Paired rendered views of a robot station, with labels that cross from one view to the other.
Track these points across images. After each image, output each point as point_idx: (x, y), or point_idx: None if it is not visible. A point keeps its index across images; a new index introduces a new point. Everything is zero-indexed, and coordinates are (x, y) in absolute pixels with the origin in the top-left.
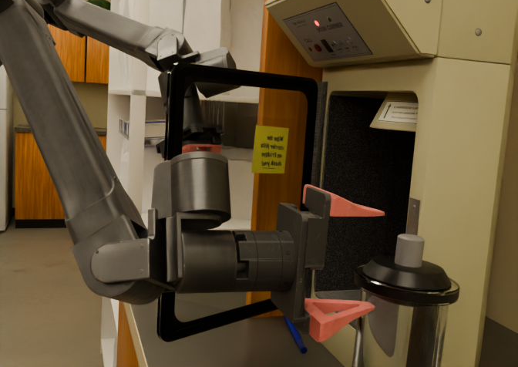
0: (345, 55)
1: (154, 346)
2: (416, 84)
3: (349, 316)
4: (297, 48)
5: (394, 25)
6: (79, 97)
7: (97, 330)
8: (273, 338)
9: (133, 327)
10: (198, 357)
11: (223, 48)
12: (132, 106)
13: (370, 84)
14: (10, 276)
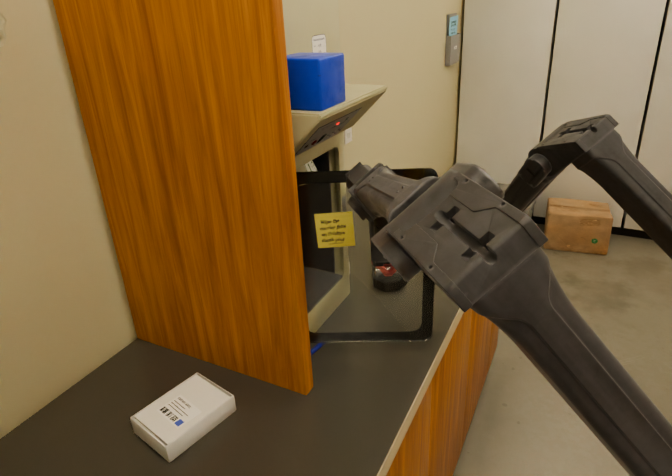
0: (322, 141)
1: (411, 385)
2: (337, 142)
3: None
4: (294, 150)
5: (363, 114)
6: (509, 184)
7: None
8: (328, 357)
9: (403, 428)
10: (392, 363)
11: (360, 163)
12: None
13: (313, 155)
14: None
